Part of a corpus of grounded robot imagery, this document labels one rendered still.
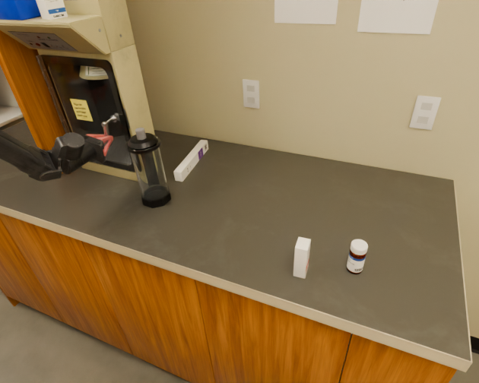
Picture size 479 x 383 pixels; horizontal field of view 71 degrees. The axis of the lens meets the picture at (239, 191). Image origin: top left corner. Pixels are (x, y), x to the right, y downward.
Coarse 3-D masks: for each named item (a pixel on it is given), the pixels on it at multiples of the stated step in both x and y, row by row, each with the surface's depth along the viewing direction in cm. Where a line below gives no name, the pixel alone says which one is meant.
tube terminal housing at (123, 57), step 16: (80, 0) 94; (96, 0) 92; (112, 0) 96; (112, 16) 97; (128, 16) 103; (112, 32) 98; (128, 32) 104; (112, 48) 100; (128, 48) 106; (112, 64) 102; (128, 64) 107; (128, 80) 108; (128, 96) 110; (144, 96) 117; (128, 112) 112; (144, 112) 119; (128, 128) 115; (144, 128) 121; (128, 176) 129
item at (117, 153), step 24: (48, 72) 114; (72, 72) 109; (96, 72) 105; (72, 96) 115; (96, 96) 111; (72, 120) 123; (96, 120) 117; (120, 120) 112; (120, 144) 119; (120, 168) 127
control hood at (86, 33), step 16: (80, 16) 94; (96, 16) 93; (32, 32) 96; (48, 32) 93; (64, 32) 90; (80, 32) 89; (96, 32) 93; (32, 48) 108; (80, 48) 98; (96, 48) 95
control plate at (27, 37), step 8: (16, 32) 98; (24, 32) 97; (24, 40) 103; (32, 40) 101; (40, 40) 100; (48, 40) 98; (56, 40) 97; (40, 48) 106; (48, 48) 104; (56, 48) 102; (64, 48) 101; (72, 48) 99
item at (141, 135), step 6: (138, 132) 102; (144, 132) 104; (132, 138) 105; (138, 138) 104; (144, 138) 104; (150, 138) 104; (156, 138) 106; (132, 144) 102; (138, 144) 102; (144, 144) 102; (150, 144) 103
